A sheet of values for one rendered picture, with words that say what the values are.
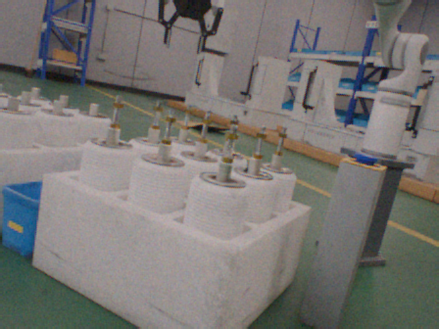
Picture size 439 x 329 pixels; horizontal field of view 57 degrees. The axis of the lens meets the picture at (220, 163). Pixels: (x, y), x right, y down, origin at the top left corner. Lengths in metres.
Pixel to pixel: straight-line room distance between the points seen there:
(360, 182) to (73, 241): 0.50
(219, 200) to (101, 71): 6.68
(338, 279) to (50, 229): 0.52
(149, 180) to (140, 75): 6.78
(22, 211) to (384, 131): 0.88
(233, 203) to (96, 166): 0.26
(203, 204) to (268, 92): 3.69
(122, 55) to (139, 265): 6.73
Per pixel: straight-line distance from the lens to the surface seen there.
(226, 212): 0.60
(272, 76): 4.27
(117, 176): 0.73
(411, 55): 1.16
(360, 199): 0.73
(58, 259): 0.79
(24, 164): 0.93
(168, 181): 0.65
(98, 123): 1.09
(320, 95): 3.71
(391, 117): 1.16
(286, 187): 0.82
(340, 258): 0.76
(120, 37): 7.28
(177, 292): 0.62
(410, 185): 2.77
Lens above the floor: 0.39
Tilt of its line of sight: 10 degrees down
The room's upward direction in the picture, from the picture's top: 12 degrees clockwise
